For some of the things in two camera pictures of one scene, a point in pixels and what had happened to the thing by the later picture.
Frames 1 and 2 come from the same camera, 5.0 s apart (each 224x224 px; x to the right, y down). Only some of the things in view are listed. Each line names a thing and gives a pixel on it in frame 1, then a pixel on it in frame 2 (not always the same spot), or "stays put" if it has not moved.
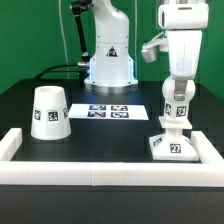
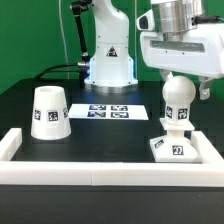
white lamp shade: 50,114 stays put
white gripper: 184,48 to 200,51
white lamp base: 173,145 stays put
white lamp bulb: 177,110 stays put
